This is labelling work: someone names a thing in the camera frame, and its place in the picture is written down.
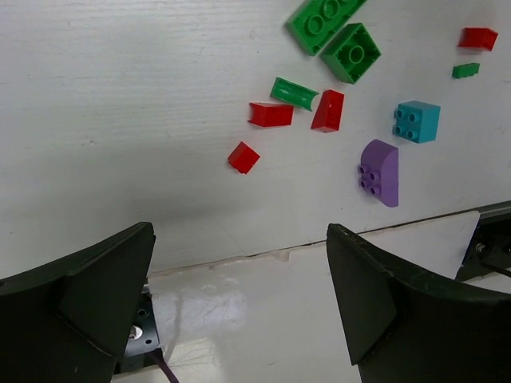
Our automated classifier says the light blue lego brick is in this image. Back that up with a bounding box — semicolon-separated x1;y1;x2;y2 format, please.
392;101;441;144

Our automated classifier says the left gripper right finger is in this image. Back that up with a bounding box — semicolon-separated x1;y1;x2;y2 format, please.
327;223;510;382

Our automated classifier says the curved green lego piece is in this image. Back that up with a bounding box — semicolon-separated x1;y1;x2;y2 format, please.
270;77;319;111

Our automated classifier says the large green lego brick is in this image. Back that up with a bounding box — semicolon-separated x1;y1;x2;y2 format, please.
285;0;366;57

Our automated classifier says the tiny green lego plate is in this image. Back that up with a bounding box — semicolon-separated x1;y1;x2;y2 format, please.
452;62;481;79

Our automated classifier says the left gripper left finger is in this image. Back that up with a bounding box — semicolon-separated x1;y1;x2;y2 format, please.
1;222;156;382

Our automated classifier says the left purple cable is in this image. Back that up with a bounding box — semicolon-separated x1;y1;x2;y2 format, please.
149;350;180;383

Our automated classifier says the red and green lego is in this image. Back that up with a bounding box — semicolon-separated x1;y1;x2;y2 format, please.
248;103;295;128

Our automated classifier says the small red lego brick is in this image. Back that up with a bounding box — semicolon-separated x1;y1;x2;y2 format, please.
311;89;345;133

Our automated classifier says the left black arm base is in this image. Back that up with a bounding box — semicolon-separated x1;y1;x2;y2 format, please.
114;287;162;376

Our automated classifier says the tiny red lego brick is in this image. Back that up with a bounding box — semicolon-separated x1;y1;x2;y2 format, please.
228;141;260;174

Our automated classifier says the purple lego piece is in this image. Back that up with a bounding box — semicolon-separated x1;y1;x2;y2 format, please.
358;140;399;207

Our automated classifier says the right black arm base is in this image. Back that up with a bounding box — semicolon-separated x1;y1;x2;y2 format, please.
455;201;510;282

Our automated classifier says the square green lego brick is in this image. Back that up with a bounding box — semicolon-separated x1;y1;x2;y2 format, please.
320;22;381;85

